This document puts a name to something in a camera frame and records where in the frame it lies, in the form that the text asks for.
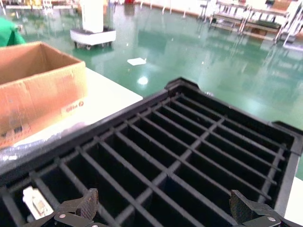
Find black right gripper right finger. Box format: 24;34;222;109
229;189;303;227

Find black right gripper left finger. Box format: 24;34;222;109
23;188;99;227

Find graphics card with metal bracket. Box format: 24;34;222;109
22;185;55;221

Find grey translucent antistatic bag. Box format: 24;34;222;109
0;139;62;162

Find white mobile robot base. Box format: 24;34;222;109
70;0;117;50

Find black slotted plastic container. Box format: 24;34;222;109
0;77;303;227

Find brown cardboard box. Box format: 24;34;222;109
0;41;87;150

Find white paper sheet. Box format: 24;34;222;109
126;57;147;66

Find metal workbench rack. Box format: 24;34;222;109
243;4;294;44
209;1;249;34

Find green garment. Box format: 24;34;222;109
0;17;27;47

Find small white table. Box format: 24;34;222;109
161;0;187;19

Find white frame shelf rack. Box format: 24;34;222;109
281;0;303;51

